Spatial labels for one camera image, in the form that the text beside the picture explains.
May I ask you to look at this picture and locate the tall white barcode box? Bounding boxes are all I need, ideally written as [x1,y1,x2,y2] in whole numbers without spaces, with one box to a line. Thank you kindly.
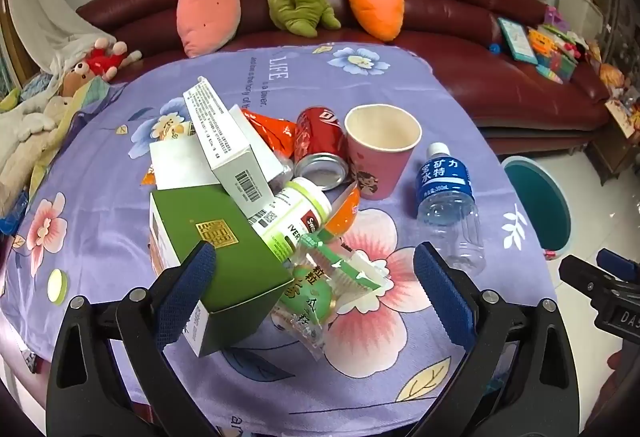
[182,76,276,219]

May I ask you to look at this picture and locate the orange snack packet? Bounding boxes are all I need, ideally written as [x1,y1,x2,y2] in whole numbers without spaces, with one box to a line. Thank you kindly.
[245,110,301,163]

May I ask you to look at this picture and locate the wooden side table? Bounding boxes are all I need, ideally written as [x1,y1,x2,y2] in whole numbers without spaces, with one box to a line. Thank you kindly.
[585,107,640,184]

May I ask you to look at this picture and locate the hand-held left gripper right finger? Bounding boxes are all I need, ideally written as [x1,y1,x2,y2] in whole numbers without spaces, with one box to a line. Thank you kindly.
[413,241,583,437]

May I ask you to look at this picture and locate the teal book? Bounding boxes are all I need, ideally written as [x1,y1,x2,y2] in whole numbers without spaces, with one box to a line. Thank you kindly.
[497,17,538,64]

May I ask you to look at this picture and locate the green box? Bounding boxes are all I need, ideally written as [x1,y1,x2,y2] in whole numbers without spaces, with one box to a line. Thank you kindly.
[149,182,296,358]

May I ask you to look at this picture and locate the pink paper cup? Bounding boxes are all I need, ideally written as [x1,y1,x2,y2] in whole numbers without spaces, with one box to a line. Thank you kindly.
[344,104,422,201]

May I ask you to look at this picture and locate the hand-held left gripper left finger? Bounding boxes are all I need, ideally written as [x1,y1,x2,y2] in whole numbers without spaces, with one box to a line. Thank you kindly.
[46,241,218,437]

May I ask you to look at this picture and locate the teal trash bin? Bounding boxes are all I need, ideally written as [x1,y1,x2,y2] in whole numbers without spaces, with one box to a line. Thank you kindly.
[501,156,572,254]

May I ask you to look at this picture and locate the red soda can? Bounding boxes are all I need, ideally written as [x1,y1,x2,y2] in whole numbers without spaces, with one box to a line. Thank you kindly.
[293,106,351,190]

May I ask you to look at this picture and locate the colourful toy pile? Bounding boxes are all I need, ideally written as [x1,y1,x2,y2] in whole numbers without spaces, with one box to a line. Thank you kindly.
[527,7,587,83]

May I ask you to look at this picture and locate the cream plush toy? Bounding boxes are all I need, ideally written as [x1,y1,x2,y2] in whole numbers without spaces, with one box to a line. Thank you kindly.
[0,94,71,143]

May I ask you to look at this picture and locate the clear water bottle blue label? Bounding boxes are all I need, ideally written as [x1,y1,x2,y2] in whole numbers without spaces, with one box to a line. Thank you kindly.
[416,142,487,275]

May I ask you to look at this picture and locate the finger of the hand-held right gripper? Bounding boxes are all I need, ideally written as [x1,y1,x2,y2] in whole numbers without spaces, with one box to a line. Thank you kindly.
[596,248,640,282]
[559,254,632,302]

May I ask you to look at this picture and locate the white draped cloth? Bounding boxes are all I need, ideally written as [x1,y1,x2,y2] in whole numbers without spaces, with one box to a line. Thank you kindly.
[5,0,116,78]

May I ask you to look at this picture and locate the orange jelly packet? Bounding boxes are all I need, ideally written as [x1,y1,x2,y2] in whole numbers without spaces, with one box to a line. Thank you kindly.
[317,182,362,243]

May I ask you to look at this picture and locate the white supplement bottle green label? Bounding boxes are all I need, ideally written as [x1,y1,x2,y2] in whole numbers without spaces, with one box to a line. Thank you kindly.
[248,177,333,263]

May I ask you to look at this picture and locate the red teddy plush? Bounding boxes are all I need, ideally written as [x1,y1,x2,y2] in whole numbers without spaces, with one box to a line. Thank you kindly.
[82,37,143,80]

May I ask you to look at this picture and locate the pink rabbit plush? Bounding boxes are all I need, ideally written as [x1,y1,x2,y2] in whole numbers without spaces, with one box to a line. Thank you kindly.
[176,0,242,59]

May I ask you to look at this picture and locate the purple floral tablecloth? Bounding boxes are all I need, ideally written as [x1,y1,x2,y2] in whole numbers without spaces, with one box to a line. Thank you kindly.
[0,42,558,437]

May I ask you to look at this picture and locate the brown bear plush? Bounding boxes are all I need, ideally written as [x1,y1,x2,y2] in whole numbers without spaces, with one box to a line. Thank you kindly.
[60,62,98,98]

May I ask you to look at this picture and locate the dark red leather sofa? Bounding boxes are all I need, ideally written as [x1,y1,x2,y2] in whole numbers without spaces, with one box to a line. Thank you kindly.
[75,0,613,155]

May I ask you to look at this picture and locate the green-edged clear snack packet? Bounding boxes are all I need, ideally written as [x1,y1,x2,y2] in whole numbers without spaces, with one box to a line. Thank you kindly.
[299,234,396,318]

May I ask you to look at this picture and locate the green cake clear packet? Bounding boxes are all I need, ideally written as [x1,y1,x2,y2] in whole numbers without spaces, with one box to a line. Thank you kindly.
[270,262,342,363]

